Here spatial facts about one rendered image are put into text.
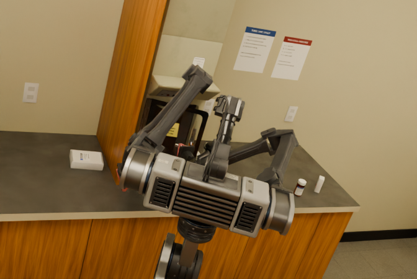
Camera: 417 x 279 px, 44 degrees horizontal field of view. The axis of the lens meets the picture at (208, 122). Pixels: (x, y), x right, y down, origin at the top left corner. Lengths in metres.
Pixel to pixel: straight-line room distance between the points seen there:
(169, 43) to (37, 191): 0.90
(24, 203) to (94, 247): 0.42
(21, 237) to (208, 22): 1.28
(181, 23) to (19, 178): 1.04
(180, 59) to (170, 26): 0.18
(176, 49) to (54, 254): 1.11
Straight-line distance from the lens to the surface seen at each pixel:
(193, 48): 2.47
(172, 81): 2.43
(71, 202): 2.44
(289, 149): 2.16
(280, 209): 1.75
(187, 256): 1.85
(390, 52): 3.78
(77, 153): 2.73
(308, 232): 3.15
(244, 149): 2.28
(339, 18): 3.40
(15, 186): 2.50
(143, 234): 2.62
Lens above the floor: 2.38
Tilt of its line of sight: 24 degrees down
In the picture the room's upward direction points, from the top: 17 degrees clockwise
